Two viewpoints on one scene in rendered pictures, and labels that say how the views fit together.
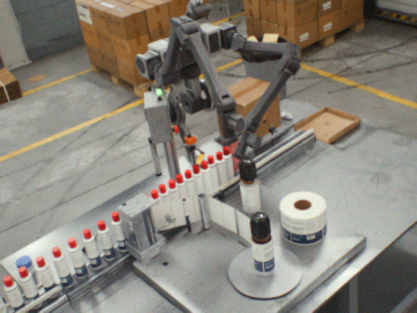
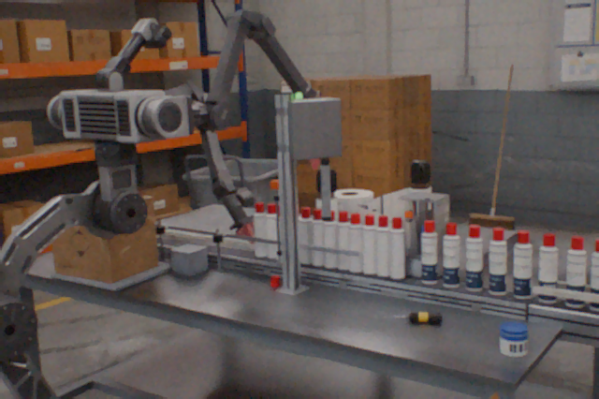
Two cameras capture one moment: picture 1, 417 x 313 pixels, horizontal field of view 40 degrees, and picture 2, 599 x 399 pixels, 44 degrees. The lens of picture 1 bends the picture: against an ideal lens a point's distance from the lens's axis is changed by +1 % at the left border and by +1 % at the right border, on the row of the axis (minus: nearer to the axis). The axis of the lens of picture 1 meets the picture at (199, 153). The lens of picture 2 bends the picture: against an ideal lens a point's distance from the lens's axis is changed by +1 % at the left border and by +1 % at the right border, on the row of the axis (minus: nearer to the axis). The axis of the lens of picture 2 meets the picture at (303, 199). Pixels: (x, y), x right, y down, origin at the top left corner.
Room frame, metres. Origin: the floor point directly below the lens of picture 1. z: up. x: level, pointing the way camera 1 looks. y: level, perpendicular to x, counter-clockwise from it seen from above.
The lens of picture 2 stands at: (3.17, 2.42, 1.63)
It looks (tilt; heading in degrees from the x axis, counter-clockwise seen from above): 11 degrees down; 251
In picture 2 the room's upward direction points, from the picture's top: 2 degrees counter-clockwise
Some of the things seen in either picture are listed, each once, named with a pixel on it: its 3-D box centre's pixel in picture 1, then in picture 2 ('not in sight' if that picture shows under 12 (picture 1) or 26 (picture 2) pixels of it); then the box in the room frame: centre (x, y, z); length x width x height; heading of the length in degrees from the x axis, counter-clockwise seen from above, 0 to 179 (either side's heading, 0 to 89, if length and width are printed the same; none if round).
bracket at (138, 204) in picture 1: (136, 205); (423, 197); (2.01, 0.31, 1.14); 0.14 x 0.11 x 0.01; 126
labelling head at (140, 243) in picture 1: (141, 227); (423, 234); (2.01, 0.31, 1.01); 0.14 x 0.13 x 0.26; 126
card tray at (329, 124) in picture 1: (327, 124); not in sight; (2.93, -0.78, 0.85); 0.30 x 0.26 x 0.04; 126
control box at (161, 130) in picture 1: (159, 116); (312, 128); (2.34, 0.16, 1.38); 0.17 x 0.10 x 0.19; 1
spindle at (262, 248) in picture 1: (262, 243); (420, 195); (1.75, -0.19, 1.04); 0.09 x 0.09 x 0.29
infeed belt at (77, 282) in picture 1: (203, 201); (304, 268); (2.34, 0.02, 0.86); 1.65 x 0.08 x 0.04; 126
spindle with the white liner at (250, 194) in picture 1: (249, 187); (327, 206); (2.16, -0.20, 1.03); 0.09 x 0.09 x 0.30
